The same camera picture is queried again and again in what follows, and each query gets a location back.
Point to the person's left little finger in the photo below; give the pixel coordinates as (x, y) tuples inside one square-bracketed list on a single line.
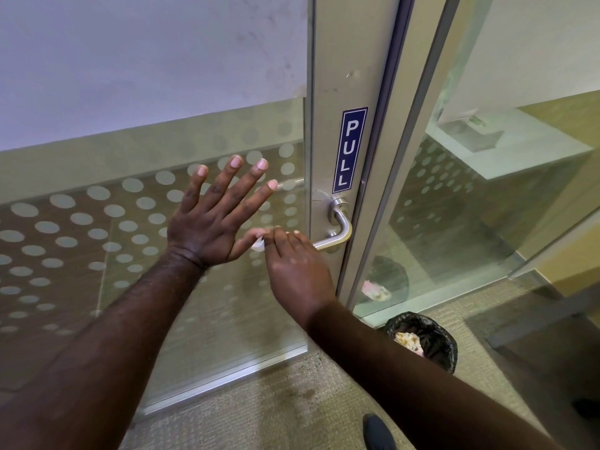
[(196, 187)]

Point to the person's left middle finger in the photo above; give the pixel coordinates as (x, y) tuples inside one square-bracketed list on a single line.
[(247, 180)]

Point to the person's right hand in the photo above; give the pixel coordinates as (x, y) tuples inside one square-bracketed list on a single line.
[(297, 276)]

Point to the person's right fingers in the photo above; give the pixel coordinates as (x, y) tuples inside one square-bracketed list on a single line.
[(281, 241)]

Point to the grey box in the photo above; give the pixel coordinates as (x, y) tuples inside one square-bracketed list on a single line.
[(471, 134)]

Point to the glass side panel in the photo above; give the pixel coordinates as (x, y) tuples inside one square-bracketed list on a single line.
[(492, 206)]

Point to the black bagged trash bin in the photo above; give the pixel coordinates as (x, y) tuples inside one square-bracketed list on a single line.
[(436, 342)]

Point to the white counter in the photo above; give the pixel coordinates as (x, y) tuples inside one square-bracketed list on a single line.
[(525, 152)]

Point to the blue door sign sticker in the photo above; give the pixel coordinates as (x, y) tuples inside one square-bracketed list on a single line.
[(349, 149)]

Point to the person's left forearm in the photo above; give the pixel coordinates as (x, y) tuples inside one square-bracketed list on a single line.
[(108, 351)]

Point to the person's left hand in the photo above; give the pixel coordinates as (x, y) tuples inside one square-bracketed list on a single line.
[(201, 229)]

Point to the person's black shoe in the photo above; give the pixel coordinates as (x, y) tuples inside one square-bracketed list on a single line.
[(377, 433)]

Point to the person's left thumb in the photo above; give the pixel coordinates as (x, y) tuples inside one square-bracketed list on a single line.
[(246, 243)]

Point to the small white tissue piece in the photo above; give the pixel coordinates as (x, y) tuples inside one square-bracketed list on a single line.
[(257, 245)]

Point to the person's right forearm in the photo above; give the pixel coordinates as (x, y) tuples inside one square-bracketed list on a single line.
[(403, 393)]

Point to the dotted frosted glass door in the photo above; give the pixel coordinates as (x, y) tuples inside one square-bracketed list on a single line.
[(140, 88)]

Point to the crumpled paper waste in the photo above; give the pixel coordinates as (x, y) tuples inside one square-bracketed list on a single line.
[(408, 343)]

